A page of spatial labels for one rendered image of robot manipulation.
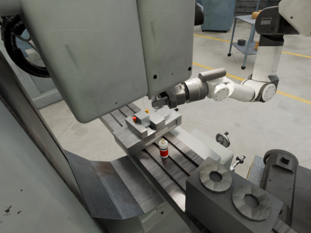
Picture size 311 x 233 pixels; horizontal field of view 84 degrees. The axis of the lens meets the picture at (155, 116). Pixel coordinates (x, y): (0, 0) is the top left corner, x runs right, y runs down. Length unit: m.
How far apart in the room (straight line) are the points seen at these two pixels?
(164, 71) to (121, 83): 0.14
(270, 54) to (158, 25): 0.56
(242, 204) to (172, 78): 0.38
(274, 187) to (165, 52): 1.03
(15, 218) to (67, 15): 0.32
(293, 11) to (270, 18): 0.14
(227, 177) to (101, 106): 0.39
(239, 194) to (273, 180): 0.77
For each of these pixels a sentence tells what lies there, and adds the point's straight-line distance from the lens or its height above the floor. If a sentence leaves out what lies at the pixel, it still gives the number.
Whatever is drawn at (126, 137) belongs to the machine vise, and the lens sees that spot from 0.85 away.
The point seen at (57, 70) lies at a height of 1.47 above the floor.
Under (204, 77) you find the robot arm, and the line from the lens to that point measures 0.66.
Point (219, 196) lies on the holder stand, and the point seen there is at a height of 1.11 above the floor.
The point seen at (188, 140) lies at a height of 0.85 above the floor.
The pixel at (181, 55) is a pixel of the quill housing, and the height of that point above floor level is 1.41.
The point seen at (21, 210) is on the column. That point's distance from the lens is 0.35.
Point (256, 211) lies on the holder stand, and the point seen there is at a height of 1.13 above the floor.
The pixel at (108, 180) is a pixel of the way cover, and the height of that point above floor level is 0.93.
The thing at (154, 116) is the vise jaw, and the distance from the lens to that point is 0.88.
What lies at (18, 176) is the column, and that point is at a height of 1.40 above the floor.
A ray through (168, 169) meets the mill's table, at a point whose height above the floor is 0.93.
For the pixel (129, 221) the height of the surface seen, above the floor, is 0.73.
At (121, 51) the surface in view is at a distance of 0.38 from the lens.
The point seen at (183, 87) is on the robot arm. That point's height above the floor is 1.26.
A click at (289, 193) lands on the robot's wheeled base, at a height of 0.59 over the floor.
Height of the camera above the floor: 1.58
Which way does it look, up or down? 38 degrees down
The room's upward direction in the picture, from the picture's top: 7 degrees counter-clockwise
